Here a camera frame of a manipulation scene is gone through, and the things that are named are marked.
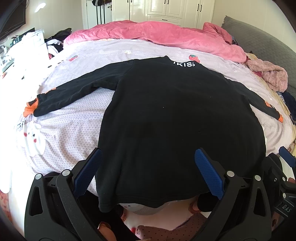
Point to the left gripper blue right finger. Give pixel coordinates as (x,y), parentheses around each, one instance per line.
(209,173)

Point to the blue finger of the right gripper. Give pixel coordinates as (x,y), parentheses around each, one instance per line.
(288,157)

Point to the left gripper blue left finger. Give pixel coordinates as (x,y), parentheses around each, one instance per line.
(84,171)

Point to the black long-sleeve sweater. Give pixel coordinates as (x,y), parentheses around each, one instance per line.
(161,112)

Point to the dark clothes pile on chair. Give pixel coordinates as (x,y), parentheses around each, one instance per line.
(55,43)

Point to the right hand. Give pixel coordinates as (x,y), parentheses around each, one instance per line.
(276,220)

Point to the left hand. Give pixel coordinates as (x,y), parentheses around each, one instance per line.
(105,230)

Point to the lilac printed bed sheet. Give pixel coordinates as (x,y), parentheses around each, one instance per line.
(70,134)

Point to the dark navy garment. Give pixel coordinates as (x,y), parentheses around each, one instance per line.
(290,102)

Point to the fuzzy light pink garment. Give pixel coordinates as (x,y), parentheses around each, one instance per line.
(275,76)

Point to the grey quilted headboard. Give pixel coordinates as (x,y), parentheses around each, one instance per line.
(264,46)

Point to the pink fleece duvet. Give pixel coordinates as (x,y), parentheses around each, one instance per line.
(210,39)

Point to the white drawer cabinet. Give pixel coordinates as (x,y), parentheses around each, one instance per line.
(31,51)

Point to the white wardrobe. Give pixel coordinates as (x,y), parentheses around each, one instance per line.
(183,13)

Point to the bags hanging on door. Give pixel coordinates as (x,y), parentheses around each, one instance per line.
(103,10)

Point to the black wall television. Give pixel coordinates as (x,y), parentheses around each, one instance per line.
(13,16)

